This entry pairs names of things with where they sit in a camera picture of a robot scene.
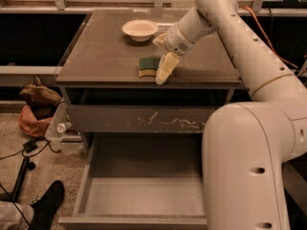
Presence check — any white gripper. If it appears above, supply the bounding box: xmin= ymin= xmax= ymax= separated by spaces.
xmin=153 ymin=23 xmax=194 ymax=85

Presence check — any open grey bottom drawer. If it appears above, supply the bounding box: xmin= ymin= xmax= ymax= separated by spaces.
xmin=59 ymin=134 xmax=207 ymax=230

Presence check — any brown and orange cloth bag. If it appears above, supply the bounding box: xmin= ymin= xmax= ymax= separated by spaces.
xmin=19 ymin=76 xmax=61 ymax=137

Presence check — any black power adapter with cable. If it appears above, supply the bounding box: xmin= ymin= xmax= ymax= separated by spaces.
xmin=0 ymin=140 xmax=60 ymax=161

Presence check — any black shoe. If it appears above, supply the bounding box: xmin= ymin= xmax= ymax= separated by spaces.
xmin=29 ymin=180 xmax=64 ymax=230

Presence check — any black tripod leg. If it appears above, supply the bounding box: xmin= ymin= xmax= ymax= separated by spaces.
xmin=12 ymin=157 xmax=35 ymax=202

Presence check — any green and yellow sponge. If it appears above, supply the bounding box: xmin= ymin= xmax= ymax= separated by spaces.
xmin=138 ymin=57 xmax=160 ymax=78

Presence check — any grey drawer cabinet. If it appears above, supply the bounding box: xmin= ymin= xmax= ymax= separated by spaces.
xmin=57 ymin=10 xmax=241 ymax=146

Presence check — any clear plastic bin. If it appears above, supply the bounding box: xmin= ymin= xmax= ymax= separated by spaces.
xmin=45 ymin=103 xmax=86 ymax=155

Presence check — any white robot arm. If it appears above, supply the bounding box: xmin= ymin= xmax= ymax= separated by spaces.
xmin=154 ymin=0 xmax=307 ymax=230

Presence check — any grey trouser leg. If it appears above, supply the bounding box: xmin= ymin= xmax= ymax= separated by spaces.
xmin=0 ymin=201 xmax=34 ymax=230

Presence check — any orange cable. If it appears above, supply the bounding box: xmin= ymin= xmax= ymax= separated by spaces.
xmin=242 ymin=5 xmax=300 ymax=70

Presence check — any white paper bowl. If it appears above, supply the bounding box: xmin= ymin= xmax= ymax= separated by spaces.
xmin=122 ymin=20 xmax=158 ymax=42

